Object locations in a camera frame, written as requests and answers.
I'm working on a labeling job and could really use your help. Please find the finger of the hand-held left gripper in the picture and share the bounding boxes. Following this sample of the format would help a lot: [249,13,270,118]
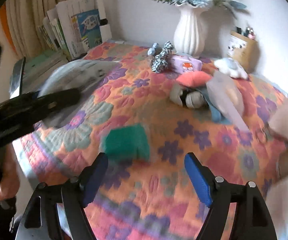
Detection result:
[0,88,82,143]
[9,57,26,100]

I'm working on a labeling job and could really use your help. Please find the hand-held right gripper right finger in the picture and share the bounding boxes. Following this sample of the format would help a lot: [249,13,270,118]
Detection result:
[184,152,278,240]

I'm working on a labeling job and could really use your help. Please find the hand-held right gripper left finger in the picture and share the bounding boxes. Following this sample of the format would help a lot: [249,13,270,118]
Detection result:
[21,152,109,240]

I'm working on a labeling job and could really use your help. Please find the green cloth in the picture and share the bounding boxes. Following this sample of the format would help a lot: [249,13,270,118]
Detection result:
[101,124,151,162]

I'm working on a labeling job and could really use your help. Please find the grey and black socks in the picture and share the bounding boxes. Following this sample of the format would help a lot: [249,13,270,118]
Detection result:
[170,84,210,110]

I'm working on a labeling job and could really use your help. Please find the purple tissue pack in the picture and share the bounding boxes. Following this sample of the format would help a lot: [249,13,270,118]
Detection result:
[170,54,202,75]

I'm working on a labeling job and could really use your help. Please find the person's left hand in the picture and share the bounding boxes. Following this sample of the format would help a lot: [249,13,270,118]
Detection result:
[0,144,22,201]

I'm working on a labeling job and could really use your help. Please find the stack of books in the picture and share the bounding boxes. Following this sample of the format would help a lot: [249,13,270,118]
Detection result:
[23,10,72,81]

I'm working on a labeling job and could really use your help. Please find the beige curtain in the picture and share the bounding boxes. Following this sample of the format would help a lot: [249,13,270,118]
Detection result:
[0,0,59,58]

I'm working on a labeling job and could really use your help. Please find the light blue cloth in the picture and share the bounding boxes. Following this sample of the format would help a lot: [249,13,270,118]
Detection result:
[201,87,231,125]

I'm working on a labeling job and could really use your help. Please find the translucent white plastic bag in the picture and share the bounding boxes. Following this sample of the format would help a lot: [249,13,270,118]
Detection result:
[206,70,250,132]

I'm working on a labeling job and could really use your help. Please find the floral tablecloth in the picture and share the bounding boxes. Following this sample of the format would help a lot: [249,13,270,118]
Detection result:
[21,41,288,240]

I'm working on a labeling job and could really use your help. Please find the white board with black clip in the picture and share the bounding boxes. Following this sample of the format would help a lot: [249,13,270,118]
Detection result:
[99,17,112,41]

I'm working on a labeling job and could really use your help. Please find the coral pink cloth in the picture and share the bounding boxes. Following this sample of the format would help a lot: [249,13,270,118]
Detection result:
[176,70,214,87]

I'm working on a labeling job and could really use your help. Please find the beige coin purse with keyring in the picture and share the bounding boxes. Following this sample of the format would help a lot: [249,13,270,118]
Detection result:
[255,90,288,143]

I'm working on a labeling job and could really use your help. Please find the white and blue cloud plush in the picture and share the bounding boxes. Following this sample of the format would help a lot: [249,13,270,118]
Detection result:
[214,57,249,80]

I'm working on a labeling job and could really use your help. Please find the checkered fabric scrunchie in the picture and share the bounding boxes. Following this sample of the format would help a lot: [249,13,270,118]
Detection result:
[151,41,176,73]

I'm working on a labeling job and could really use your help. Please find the tan cylindrical pen holder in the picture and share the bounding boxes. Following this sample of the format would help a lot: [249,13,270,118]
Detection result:
[228,29,259,73]

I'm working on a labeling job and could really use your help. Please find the bunch of pens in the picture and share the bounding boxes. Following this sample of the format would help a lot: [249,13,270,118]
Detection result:
[235,26,256,40]

